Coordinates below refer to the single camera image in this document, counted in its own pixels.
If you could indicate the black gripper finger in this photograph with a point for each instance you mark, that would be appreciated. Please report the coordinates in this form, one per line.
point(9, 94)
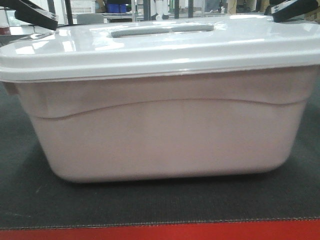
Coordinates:
point(29, 12)
point(283, 10)

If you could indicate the white plastic storage bin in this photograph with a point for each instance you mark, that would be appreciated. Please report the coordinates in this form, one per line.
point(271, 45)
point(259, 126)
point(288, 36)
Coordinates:
point(177, 98)

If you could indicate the blue crate in background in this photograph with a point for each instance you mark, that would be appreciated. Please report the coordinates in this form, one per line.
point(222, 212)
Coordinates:
point(115, 8)

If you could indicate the dark grey table mat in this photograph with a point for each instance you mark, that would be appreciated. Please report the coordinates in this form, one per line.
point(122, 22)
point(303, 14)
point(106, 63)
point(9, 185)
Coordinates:
point(32, 197)

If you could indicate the black metal rack frame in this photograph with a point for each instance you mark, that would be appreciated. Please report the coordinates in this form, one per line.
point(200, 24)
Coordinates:
point(80, 12)

